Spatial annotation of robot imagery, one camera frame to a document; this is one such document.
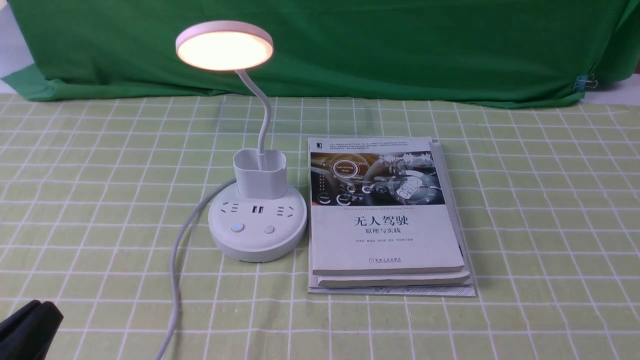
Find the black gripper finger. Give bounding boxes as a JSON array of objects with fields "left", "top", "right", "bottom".
[{"left": 0, "top": 300, "right": 64, "bottom": 360}]

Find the white desk lamp with sockets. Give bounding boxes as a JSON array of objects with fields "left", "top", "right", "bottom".
[{"left": 175, "top": 20, "right": 307, "bottom": 263}]

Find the top book with car cover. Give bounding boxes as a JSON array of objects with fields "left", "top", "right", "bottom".
[{"left": 307, "top": 137, "right": 465, "bottom": 277}]

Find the bottom thin white booklet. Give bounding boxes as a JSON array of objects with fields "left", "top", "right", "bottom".
[{"left": 308, "top": 142, "right": 477, "bottom": 297}]

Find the green backdrop cloth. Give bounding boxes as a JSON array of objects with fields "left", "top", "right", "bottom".
[{"left": 2, "top": 0, "right": 639, "bottom": 109}]

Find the teal binder clip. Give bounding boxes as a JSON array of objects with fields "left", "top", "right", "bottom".
[{"left": 572, "top": 74, "right": 599, "bottom": 93}]

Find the white lamp power cable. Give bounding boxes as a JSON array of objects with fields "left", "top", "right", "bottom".
[{"left": 154, "top": 179, "right": 237, "bottom": 360}]

